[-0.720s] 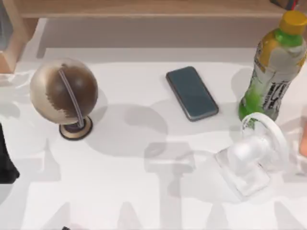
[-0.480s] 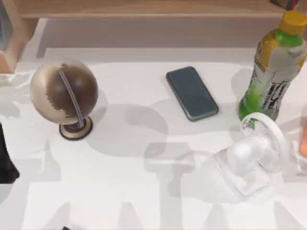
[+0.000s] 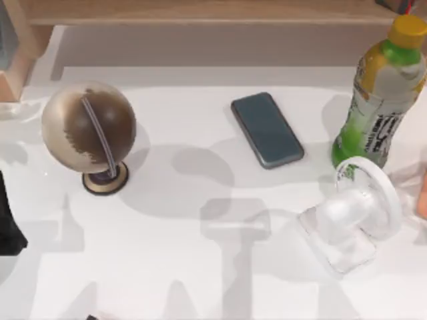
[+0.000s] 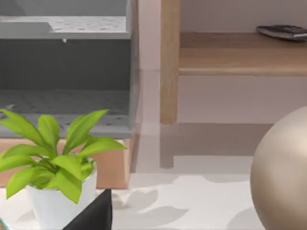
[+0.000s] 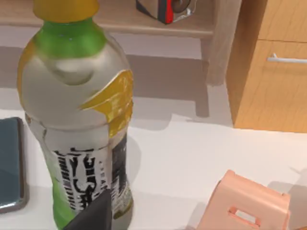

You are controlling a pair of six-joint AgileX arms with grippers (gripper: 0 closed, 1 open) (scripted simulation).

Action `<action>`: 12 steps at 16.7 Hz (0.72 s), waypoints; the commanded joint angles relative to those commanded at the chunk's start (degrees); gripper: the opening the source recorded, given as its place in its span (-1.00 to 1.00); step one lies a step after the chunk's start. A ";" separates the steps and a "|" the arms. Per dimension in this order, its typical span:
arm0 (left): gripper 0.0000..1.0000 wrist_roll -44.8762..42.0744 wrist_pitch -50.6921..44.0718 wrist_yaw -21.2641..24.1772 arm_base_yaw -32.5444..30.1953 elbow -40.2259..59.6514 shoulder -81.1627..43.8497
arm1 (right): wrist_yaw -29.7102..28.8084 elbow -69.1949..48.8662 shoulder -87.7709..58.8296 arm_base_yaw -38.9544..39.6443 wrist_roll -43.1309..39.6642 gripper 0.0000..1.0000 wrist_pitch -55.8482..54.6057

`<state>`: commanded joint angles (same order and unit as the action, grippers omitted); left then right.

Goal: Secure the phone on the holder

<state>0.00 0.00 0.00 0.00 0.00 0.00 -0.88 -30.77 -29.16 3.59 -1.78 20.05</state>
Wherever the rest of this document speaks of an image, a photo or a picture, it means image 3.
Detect dark grey smartphone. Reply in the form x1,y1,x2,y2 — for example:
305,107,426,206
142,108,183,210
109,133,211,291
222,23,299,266
230,92,306,170

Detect brown and beige globe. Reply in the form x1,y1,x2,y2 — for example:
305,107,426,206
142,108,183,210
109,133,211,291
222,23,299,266
41,79,137,196

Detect pale wooden shelf unit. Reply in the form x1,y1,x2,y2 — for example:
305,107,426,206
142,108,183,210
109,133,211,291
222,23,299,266
0,0,427,103

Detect white desk fan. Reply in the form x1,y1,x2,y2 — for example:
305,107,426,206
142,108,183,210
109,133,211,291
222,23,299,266
298,155,404,275

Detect green bottle with yellow cap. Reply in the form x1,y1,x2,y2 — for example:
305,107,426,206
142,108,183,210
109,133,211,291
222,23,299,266
331,14,427,169

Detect salmon-coloured object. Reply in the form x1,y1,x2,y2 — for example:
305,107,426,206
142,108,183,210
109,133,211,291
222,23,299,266
416,173,427,219

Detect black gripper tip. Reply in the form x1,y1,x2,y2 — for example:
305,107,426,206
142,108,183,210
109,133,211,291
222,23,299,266
0,170,29,257

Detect dark box with red wire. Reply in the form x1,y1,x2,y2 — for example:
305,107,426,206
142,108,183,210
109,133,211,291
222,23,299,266
374,0,427,16

